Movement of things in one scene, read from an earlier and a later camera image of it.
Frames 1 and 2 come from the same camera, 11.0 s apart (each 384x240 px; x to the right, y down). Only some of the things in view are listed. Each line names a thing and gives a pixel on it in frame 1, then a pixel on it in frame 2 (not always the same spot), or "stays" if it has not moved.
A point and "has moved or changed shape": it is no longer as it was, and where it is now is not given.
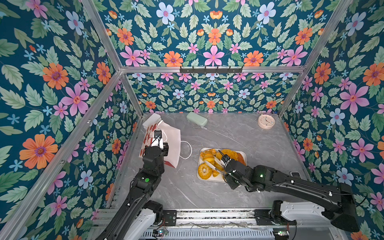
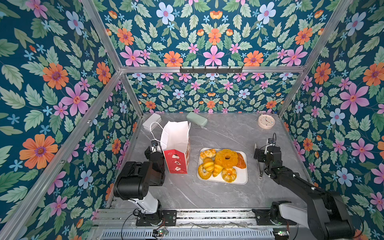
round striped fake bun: x=204 y=171 has moved or changed shape
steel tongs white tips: x=218 y=161 to x=261 y=166
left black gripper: x=165 y=148 to x=162 y=155
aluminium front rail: x=105 y=217 stays
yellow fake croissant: x=208 y=156 to x=208 y=164
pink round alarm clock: x=266 y=121 stays
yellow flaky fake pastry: x=213 y=151 stays
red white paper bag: x=170 y=134 has moved or changed shape
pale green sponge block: x=197 y=119 stays
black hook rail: x=211 y=71 stays
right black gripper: x=227 y=178 to x=261 y=153
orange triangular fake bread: x=240 y=158 stays
